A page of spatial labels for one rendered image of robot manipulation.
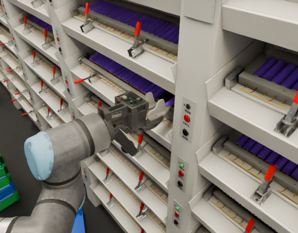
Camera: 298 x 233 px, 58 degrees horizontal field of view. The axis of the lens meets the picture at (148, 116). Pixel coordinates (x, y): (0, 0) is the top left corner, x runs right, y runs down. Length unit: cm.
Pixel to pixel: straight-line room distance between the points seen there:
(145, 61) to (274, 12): 37
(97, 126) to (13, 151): 177
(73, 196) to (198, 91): 36
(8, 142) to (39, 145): 187
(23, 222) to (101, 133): 23
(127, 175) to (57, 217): 62
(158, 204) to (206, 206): 28
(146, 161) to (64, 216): 44
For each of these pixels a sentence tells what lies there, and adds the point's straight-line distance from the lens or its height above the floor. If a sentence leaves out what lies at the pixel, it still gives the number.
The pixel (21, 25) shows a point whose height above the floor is 95.
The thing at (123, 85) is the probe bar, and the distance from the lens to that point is 93.
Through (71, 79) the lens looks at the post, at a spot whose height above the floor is 89.
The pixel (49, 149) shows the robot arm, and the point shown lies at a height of 107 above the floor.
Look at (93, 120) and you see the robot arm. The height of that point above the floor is 108.
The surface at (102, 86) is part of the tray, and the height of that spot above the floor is 94.
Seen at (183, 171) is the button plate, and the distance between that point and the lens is 76.
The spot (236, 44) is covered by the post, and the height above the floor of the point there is 123.
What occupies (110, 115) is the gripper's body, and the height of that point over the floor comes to 107.
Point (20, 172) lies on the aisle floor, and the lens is 214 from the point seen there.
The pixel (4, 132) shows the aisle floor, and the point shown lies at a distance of 255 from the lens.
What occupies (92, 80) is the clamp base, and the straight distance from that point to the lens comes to 104.
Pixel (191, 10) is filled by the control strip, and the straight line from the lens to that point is 55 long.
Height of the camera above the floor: 143
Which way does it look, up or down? 36 degrees down
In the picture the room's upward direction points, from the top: straight up
